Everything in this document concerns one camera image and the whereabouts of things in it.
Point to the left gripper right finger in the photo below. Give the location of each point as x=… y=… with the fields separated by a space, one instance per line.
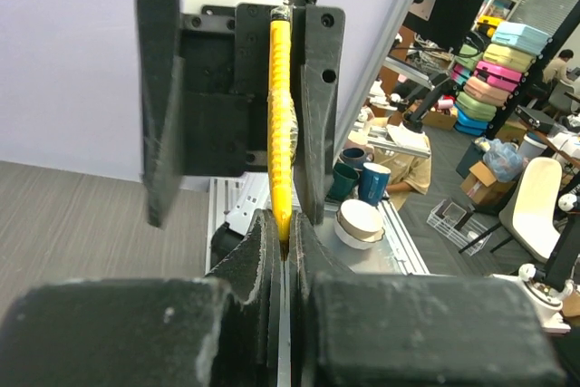
x=352 y=329

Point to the open cardboard box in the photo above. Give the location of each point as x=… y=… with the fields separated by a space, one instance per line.
x=482 y=187

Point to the white plastic chair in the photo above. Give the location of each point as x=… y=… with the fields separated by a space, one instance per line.
x=528 y=217

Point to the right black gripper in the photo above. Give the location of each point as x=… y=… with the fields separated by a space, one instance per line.
x=221 y=129

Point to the stacked white bowls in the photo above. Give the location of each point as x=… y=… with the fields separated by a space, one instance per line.
x=358 y=224

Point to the blue mug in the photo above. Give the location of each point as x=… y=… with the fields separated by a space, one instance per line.
x=373 y=182

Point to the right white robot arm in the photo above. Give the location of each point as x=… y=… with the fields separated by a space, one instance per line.
x=232 y=218

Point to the aluminium frame rail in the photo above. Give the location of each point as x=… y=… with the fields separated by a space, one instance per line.
x=405 y=251

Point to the dark green mug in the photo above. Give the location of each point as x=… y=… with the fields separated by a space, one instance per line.
x=345 y=178

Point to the yellow utility knife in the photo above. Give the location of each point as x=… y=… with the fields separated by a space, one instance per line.
x=281 y=123

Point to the seated person beige shirt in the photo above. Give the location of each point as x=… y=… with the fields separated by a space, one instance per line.
x=410 y=175

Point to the stack of pastel cases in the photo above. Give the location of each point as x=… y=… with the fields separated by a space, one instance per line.
x=491 y=69

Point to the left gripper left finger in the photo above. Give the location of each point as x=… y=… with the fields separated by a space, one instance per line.
x=216 y=330

